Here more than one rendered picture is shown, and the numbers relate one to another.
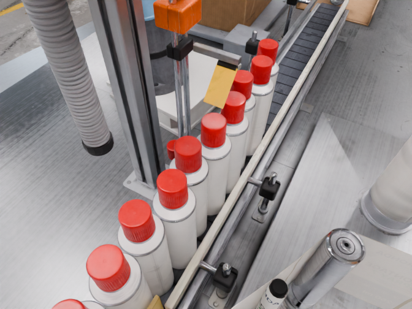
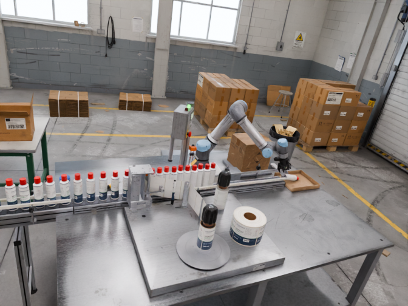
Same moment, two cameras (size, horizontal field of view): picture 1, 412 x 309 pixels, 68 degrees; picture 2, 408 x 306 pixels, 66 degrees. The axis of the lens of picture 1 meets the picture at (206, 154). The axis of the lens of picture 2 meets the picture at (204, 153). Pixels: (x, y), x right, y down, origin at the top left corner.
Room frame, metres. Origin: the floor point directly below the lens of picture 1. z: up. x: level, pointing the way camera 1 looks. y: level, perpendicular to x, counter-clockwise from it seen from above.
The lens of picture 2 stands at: (-1.26, -1.19, 2.12)
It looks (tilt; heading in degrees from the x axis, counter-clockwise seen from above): 25 degrees down; 35
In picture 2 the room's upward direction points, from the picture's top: 9 degrees clockwise
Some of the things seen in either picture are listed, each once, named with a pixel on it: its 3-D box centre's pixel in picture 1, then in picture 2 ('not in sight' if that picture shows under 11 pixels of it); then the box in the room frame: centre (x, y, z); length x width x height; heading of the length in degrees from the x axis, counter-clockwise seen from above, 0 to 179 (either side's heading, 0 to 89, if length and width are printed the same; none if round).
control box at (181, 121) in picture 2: not in sight; (183, 122); (0.28, 0.09, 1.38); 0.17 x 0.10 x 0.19; 27
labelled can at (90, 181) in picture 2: not in sight; (90, 187); (-0.29, 0.30, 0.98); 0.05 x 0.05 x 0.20
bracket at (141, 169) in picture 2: not in sight; (141, 169); (-0.08, 0.07, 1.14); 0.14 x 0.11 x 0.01; 152
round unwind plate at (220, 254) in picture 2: not in sight; (203, 249); (-0.10, -0.49, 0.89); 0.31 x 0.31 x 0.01
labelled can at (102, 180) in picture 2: not in sight; (102, 186); (-0.23, 0.26, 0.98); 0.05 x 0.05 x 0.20
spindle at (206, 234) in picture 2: not in sight; (207, 227); (-0.10, -0.49, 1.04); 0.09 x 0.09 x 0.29
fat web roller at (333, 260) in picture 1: (318, 276); (185, 194); (0.13, -0.14, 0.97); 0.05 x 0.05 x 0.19
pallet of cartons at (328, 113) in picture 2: not in sight; (327, 115); (4.70, 0.27, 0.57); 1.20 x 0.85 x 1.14; 146
